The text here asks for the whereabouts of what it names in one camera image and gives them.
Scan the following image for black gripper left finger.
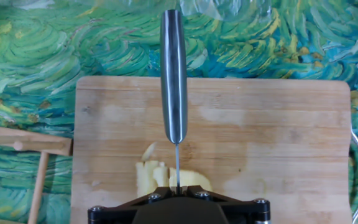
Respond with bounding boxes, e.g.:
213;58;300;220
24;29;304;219
87;185;177;224

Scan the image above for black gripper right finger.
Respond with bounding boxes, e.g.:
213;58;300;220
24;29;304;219
180;185;272;224

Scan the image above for steel kitchen knife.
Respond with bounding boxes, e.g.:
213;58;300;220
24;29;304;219
160;9;188;193

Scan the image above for thin potato slice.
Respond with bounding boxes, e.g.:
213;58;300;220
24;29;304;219
141;141;157;162

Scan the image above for bamboo cutting board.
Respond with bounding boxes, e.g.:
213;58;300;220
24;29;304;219
70;76;358;224

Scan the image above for wooden peg rack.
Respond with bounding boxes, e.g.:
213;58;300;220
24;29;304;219
0;123;73;224

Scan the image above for painted landscape tablecloth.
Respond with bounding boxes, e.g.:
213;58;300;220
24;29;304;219
0;0;358;224

